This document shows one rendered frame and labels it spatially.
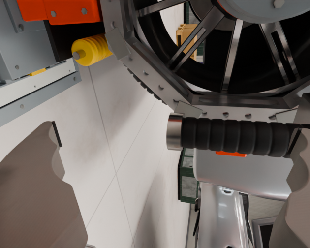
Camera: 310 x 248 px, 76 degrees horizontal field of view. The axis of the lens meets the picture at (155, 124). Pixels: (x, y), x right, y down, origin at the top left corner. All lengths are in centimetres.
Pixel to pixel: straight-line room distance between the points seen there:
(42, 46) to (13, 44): 11
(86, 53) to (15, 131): 64
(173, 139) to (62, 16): 36
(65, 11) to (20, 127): 68
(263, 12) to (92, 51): 34
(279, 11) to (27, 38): 70
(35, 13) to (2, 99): 45
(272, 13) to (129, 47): 27
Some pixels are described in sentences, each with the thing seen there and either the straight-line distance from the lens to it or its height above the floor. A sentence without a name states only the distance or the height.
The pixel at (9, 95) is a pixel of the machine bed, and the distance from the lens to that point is 92.
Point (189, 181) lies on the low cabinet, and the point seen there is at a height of 40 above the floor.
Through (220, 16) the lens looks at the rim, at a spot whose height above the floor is 80.
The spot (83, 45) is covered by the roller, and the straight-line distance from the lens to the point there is 49.
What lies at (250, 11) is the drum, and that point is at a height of 83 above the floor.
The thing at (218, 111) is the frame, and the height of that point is 81.
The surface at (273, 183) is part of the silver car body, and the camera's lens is 110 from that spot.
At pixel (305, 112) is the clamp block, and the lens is 29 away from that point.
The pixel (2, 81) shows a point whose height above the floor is 15.
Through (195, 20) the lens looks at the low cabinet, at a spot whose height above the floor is 31.
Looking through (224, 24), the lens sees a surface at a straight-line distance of 87.
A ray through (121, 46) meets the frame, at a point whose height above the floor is 61.
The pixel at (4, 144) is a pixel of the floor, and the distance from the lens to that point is 102.
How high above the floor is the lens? 79
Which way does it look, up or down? 14 degrees down
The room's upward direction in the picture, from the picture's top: 94 degrees clockwise
